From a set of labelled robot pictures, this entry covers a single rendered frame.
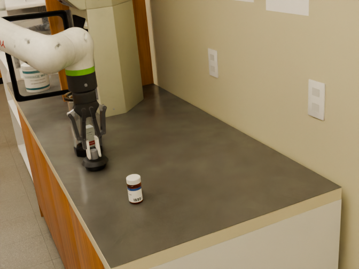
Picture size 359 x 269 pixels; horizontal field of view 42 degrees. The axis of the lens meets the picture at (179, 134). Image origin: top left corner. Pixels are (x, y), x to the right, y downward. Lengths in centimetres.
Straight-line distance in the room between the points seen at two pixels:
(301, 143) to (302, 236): 33
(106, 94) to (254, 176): 88
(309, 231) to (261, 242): 17
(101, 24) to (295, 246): 119
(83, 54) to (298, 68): 66
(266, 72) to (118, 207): 69
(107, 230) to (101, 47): 98
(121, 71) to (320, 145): 97
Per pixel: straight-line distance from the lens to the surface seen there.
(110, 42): 206
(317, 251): 150
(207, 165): 157
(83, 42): 147
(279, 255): 140
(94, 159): 162
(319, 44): 143
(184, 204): 135
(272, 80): 164
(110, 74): 209
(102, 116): 158
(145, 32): 251
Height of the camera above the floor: 162
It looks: 22 degrees down
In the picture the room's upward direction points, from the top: 5 degrees counter-clockwise
